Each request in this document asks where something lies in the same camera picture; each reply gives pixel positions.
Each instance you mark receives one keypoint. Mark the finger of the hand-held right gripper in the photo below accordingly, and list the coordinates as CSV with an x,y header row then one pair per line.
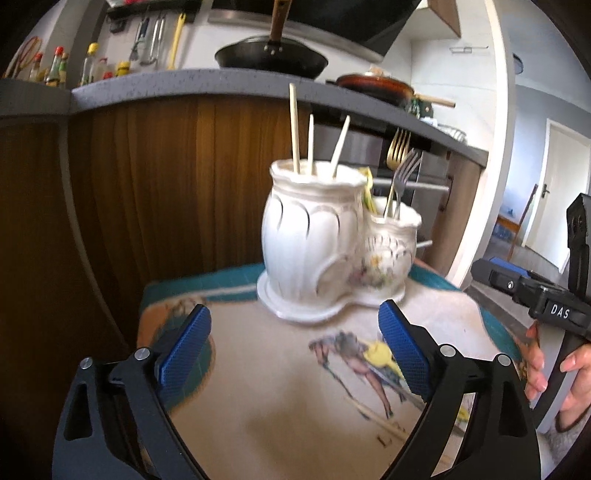
x,y
503,284
505,264

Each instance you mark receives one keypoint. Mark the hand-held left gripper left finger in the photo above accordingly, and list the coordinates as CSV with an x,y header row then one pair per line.
x,y
184,350

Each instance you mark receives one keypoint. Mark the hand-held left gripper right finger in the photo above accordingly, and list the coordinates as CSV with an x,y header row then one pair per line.
x,y
404,350

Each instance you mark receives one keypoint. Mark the silver fork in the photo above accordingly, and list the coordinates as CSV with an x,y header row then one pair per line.
x,y
406,173

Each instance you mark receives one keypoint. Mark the white floral ceramic utensil holder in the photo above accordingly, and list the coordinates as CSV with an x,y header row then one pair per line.
x,y
304,240

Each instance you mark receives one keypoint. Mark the gold fork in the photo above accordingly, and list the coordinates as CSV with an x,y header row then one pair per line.
x,y
398,150

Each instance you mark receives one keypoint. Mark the yellow plastic tongs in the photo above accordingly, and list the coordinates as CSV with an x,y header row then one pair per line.
x,y
368,184

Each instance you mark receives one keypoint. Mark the person's right hand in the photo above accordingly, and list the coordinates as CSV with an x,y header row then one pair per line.
x,y
535,369

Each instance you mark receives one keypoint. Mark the wooden table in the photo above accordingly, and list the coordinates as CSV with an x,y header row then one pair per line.
x,y
508,226

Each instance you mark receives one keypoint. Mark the white door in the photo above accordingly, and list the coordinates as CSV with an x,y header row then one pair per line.
x,y
551,194

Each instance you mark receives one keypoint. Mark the printed placemat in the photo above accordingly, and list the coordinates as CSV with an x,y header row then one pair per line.
x,y
277,369

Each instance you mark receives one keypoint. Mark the white dish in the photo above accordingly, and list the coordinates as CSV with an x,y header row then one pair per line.
x,y
455,134

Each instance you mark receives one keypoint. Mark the wooden kitchen cabinet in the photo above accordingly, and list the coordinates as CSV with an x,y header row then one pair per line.
x,y
138,184

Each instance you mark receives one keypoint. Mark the green glass bottle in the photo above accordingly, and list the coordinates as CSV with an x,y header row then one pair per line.
x,y
417,106

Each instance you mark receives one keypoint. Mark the round ceiling light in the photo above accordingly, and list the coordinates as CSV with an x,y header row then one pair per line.
x,y
518,63

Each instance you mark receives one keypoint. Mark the yellow lid jar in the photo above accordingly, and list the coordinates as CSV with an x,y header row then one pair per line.
x,y
122,69

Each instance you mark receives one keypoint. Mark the clear jar red label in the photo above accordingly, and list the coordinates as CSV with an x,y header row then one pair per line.
x,y
104,70

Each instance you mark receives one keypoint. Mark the clear bottle yellow cap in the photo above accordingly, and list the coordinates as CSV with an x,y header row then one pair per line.
x,y
90,64

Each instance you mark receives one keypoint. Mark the black range hood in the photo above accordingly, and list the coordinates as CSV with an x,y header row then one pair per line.
x,y
323,18

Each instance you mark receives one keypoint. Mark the black wok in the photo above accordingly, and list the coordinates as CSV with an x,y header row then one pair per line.
x,y
272,57

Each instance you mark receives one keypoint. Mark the yellow hanging spatula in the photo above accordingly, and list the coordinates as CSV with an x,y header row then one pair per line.
x,y
176,41

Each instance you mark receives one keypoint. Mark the metal hanging kitchen tool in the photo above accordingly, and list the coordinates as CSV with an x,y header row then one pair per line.
x,y
157,39

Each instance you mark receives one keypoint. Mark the metal hanging tongs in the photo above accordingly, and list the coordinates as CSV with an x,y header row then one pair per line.
x,y
137,41

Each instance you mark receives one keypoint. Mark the wall towel rack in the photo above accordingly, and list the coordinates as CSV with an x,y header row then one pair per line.
x,y
468,48

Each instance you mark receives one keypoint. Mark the black wall shelf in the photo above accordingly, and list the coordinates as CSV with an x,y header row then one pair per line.
x,y
152,5

